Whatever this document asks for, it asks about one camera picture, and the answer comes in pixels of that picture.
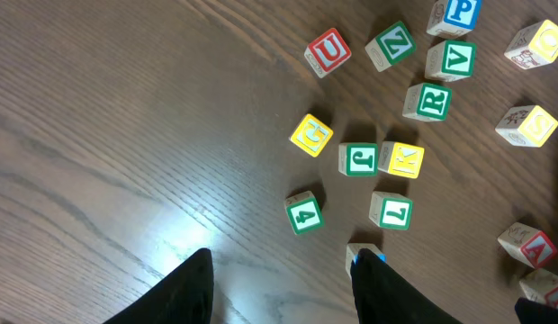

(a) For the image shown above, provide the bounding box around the green J block left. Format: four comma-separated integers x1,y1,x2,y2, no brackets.
338,142,378,177

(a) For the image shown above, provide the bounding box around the blue L block near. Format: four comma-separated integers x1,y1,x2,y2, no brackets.
346,243,386,276

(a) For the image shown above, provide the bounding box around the green 4 block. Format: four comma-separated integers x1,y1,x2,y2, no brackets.
284,191,324,235

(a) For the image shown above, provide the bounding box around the red A block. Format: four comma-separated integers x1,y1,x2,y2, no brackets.
498,222,557,269

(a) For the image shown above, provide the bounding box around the yellow G block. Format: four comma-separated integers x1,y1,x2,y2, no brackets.
289,113,333,158

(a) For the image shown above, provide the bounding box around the yellow block upper left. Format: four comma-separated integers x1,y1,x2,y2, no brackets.
504,20,558,69

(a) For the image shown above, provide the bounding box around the yellow K block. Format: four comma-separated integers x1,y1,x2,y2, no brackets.
377,141,425,179

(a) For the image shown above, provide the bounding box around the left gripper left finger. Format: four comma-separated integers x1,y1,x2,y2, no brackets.
104,248,214,324

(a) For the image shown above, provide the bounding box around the green R block left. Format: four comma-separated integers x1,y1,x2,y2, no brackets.
402,83,452,122

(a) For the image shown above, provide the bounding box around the green V block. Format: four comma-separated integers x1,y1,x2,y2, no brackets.
425,40,476,82

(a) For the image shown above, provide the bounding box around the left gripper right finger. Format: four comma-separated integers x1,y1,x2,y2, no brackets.
350,248,459,324

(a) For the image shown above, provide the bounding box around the blue P block left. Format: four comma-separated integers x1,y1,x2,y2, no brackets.
427,0,482,40

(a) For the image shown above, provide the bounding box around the yellow block centre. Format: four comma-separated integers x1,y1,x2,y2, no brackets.
495,105,558,148

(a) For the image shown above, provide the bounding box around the green L block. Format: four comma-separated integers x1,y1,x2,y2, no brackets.
368,191,413,230

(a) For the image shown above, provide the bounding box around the red U block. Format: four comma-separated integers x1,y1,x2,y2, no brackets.
304,28,352,78

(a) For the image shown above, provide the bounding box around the red I block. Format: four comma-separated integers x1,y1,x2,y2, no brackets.
519,268,558,310

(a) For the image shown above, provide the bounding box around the green Z block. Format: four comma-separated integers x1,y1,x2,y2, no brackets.
364,21,417,72

